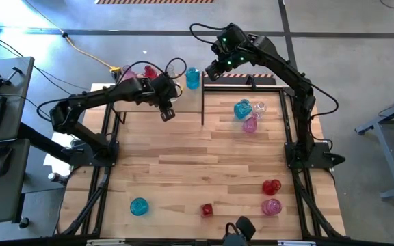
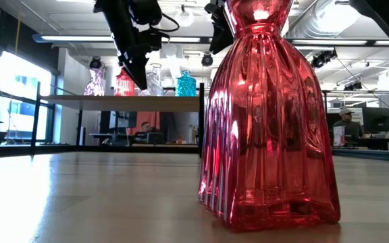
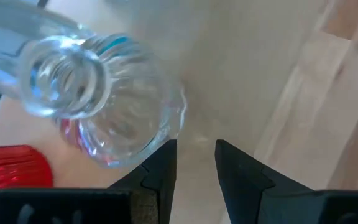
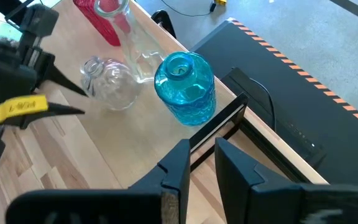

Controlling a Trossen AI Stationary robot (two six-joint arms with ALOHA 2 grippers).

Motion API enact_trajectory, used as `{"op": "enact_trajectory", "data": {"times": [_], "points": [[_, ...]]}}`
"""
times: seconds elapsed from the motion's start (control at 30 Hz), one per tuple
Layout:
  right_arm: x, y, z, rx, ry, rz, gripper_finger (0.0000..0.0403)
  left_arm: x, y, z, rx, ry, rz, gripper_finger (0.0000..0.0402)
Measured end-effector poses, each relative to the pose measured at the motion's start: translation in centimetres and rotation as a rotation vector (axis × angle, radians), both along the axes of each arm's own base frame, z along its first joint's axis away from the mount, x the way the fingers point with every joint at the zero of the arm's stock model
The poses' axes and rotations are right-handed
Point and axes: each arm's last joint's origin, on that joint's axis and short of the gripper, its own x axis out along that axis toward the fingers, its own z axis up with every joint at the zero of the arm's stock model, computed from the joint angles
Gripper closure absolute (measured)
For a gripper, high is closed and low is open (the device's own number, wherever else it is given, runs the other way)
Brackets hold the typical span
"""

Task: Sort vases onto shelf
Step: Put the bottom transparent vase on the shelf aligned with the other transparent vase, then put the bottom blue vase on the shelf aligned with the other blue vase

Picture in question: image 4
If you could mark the red ribbed bottle vase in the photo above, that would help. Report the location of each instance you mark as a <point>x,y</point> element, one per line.
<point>92,18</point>

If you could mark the black hazard-striped floor mat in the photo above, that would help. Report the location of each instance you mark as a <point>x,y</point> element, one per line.
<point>337,124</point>

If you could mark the clear round ribbed vase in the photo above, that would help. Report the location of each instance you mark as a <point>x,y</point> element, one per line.
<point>110,87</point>

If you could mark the wooden shelf with black frame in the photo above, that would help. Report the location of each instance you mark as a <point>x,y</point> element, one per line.
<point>141,137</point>

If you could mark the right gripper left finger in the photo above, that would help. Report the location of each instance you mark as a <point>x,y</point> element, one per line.
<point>166,202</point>

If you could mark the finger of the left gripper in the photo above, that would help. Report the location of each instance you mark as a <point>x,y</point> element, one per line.
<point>48,70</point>
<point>62,110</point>

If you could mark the yellow label tag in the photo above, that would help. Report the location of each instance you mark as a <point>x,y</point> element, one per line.
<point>14,109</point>

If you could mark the clear faceted tall vase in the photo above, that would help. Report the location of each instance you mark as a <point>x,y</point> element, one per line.
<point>141,53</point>

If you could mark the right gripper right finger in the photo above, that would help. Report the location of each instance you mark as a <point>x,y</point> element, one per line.
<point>259,202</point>

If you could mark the blue cylindrical glass vase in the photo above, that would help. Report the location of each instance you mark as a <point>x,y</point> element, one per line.
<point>185,99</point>

